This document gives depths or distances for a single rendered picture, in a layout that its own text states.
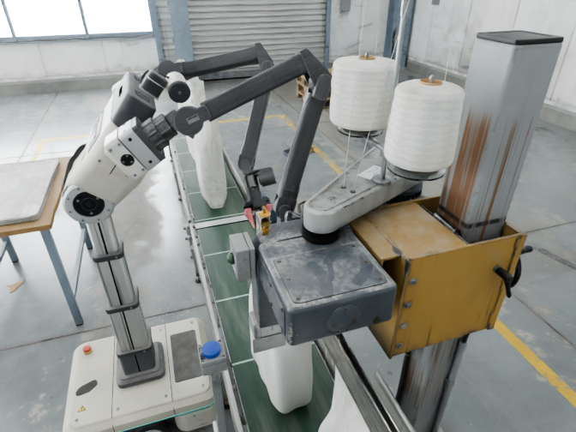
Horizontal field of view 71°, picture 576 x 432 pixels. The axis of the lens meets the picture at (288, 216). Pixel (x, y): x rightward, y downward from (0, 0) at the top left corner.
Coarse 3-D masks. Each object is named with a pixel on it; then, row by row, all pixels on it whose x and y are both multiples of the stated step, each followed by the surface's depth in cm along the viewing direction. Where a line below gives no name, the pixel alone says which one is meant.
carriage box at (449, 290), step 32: (384, 224) 101; (416, 224) 101; (448, 224) 101; (416, 256) 88; (448, 256) 91; (480, 256) 95; (512, 256) 99; (416, 288) 93; (448, 288) 97; (480, 288) 101; (416, 320) 99; (448, 320) 104; (480, 320) 109
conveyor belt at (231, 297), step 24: (216, 240) 262; (216, 264) 241; (216, 288) 223; (240, 288) 222; (240, 312) 207; (240, 336) 193; (240, 360) 182; (312, 360) 182; (240, 384) 171; (264, 384) 171; (264, 408) 162; (312, 408) 162
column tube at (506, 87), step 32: (480, 64) 85; (512, 64) 78; (544, 64) 81; (480, 96) 87; (512, 96) 82; (544, 96) 85; (480, 128) 88; (512, 128) 86; (480, 160) 90; (512, 160) 91; (448, 192) 102; (480, 192) 93; (512, 192) 96; (480, 224) 98; (416, 352) 130; (448, 352) 123; (416, 384) 133; (416, 416) 137
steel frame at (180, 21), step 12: (180, 0) 679; (396, 0) 833; (180, 12) 688; (396, 12) 840; (408, 12) 814; (180, 24) 696; (396, 24) 847; (408, 24) 826; (180, 36) 705; (396, 36) 831; (408, 36) 839; (180, 48) 715; (192, 48) 721; (384, 48) 878; (396, 48) 845; (192, 60) 731
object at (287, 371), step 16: (256, 224) 160; (272, 352) 143; (288, 352) 139; (304, 352) 141; (272, 368) 148; (288, 368) 143; (304, 368) 145; (272, 384) 153; (288, 384) 147; (304, 384) 150; (272, 400) 158; (288, 400) 151; (304, 400) 156
